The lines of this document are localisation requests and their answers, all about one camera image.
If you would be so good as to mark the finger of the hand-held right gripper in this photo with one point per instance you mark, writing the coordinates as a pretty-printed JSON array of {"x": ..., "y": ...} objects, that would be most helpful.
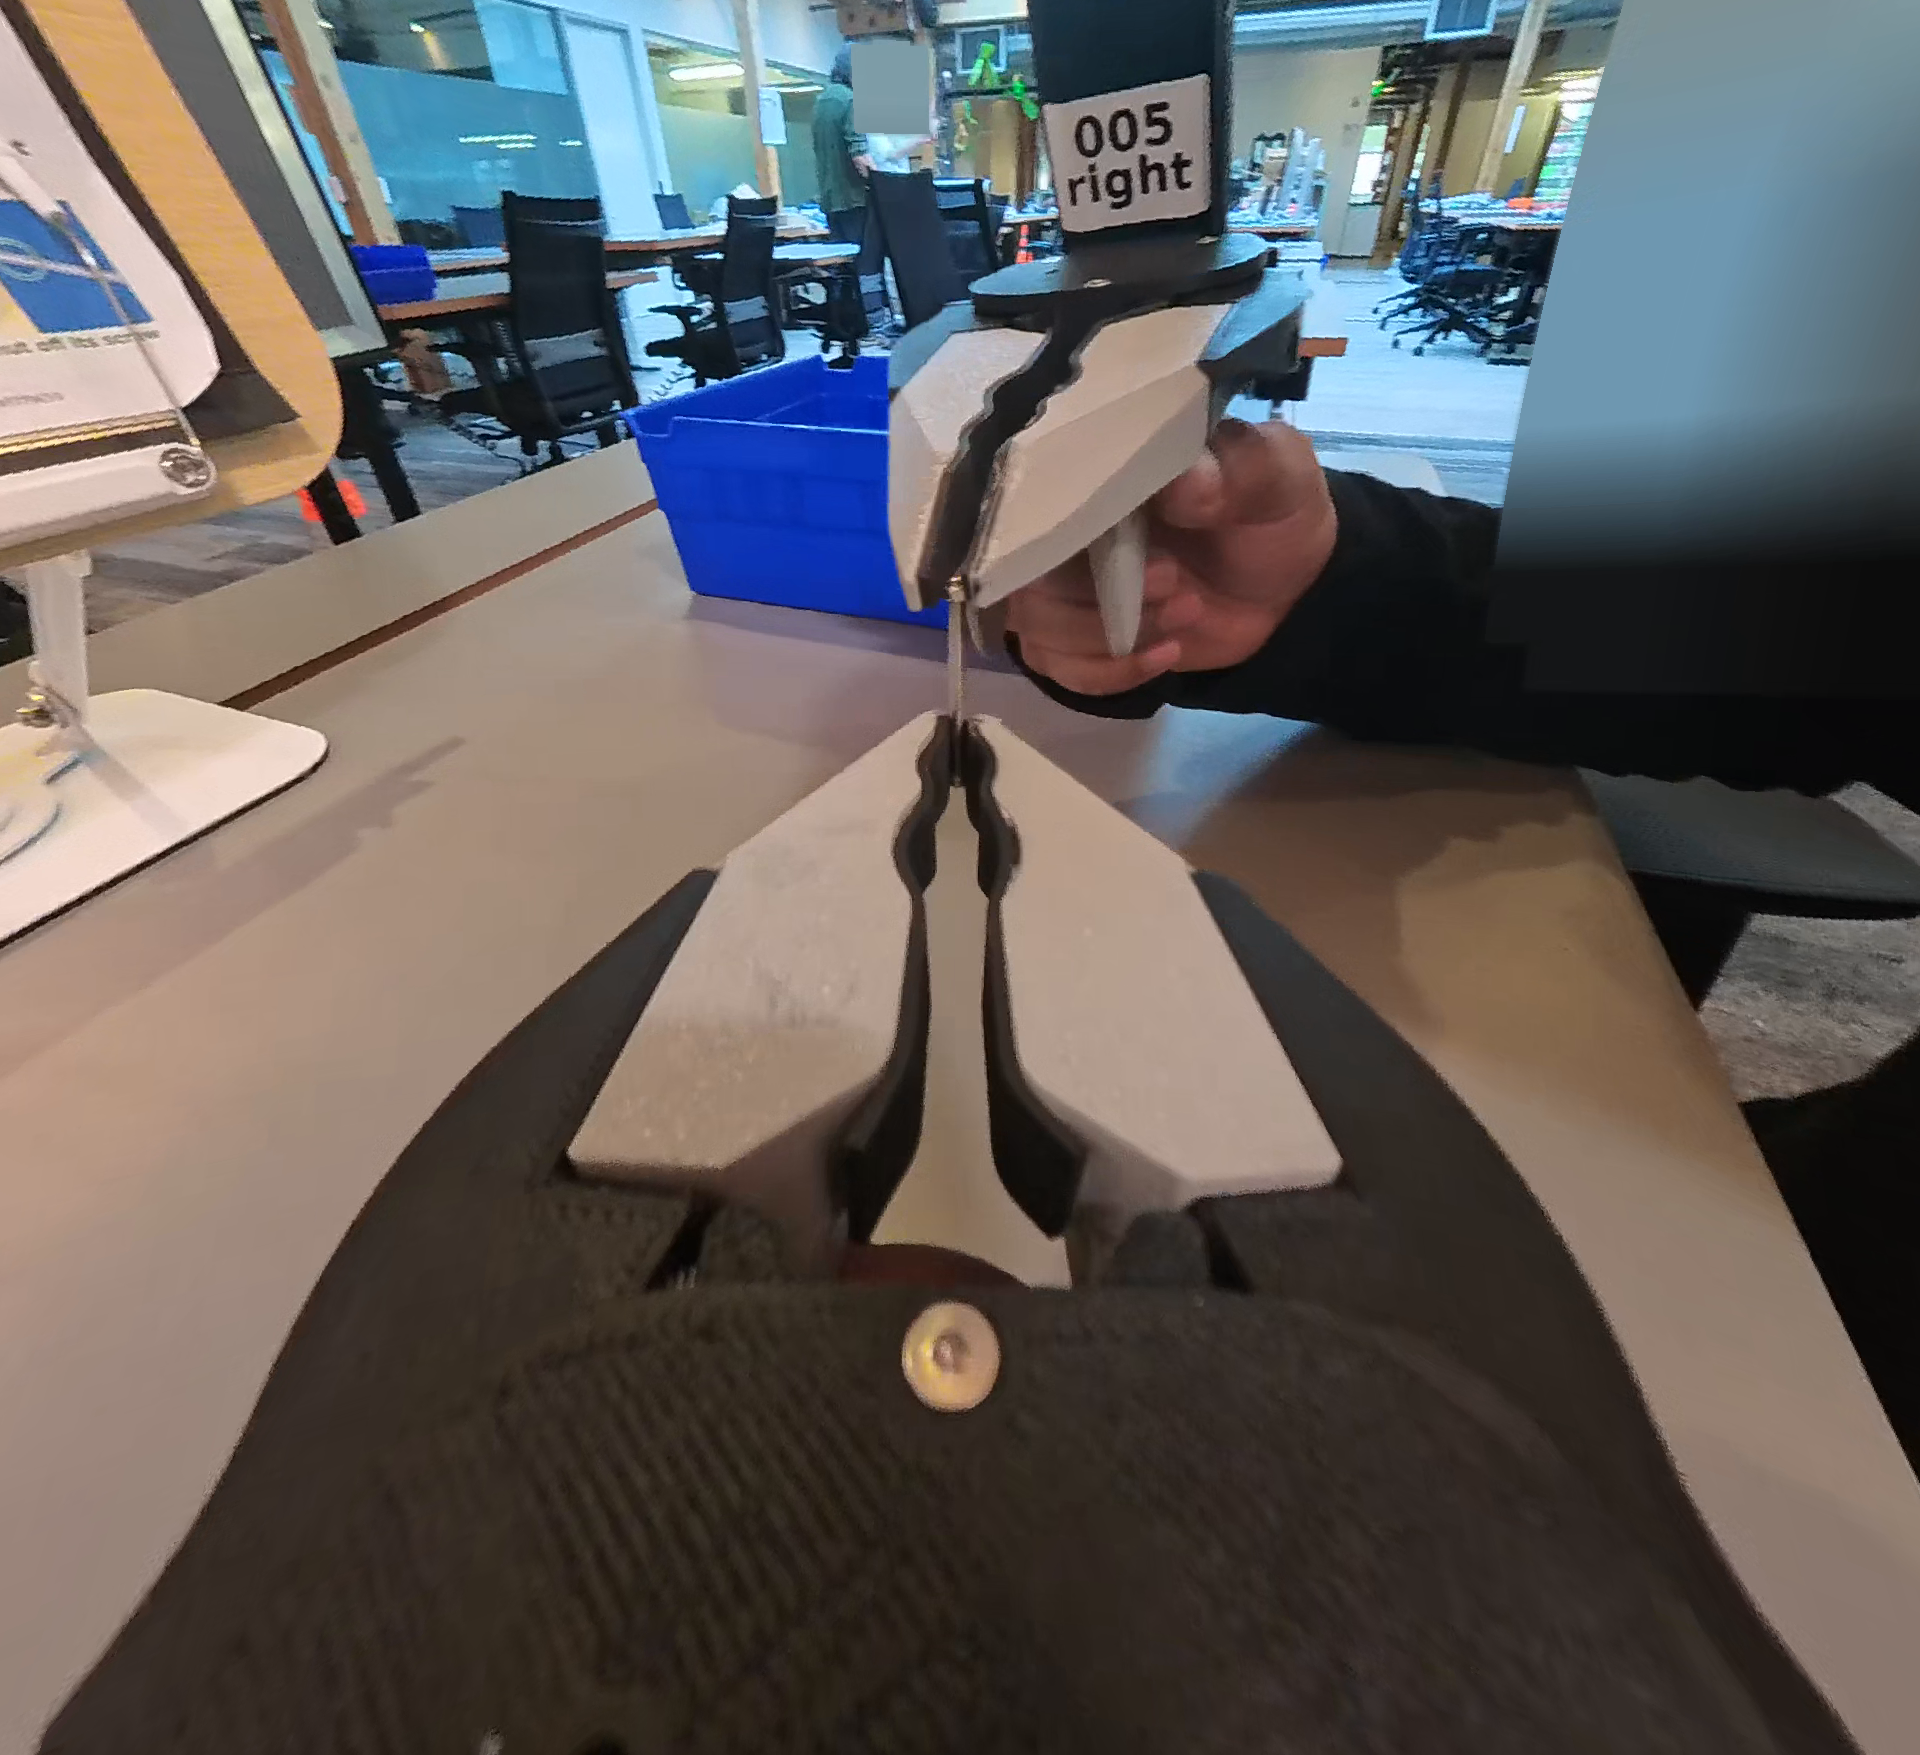
[
  {"x": 933, "y": 465},
  {"x": 1110, "y": 451}
]

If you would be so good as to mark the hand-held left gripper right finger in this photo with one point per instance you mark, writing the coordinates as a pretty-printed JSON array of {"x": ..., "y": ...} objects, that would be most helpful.
[{"x": 1156, "y": 1020}]

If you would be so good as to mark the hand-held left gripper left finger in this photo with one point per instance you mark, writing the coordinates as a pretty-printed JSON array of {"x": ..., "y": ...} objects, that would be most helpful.
[{"x": 752, "y": 1005}]

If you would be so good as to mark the thin steel bolt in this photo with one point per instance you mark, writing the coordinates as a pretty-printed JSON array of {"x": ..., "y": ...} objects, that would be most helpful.
[{"x": 961, "y": 675}]

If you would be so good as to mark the person's right forearm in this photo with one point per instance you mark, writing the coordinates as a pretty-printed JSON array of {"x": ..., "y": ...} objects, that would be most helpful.
[{"x": 1396, "y": 615}]

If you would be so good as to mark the person's right hand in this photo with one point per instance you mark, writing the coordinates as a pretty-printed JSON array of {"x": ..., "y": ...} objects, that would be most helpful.
[{"x": 1245, "y": 556}]

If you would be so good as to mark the green hanging decoration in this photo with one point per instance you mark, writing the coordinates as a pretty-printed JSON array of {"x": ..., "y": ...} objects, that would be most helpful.
[{"x": 991, "y": 67}]

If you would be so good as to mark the blue plastic bin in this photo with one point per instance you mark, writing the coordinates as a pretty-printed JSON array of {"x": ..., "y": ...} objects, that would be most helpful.
[{"x": 752, "y": 495}]

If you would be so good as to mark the small blue bin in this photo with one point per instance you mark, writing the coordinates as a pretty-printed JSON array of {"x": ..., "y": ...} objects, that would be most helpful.
[{"x": 394, "y": 271}]

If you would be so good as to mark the wooden book stand white base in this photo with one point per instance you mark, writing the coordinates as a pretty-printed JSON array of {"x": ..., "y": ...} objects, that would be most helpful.
[{"x": 150, "y": 764}]

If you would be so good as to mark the printed instruction sheet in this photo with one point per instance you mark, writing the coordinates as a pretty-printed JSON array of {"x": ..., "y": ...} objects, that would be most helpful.
[{"x": 150, "y": 330}]

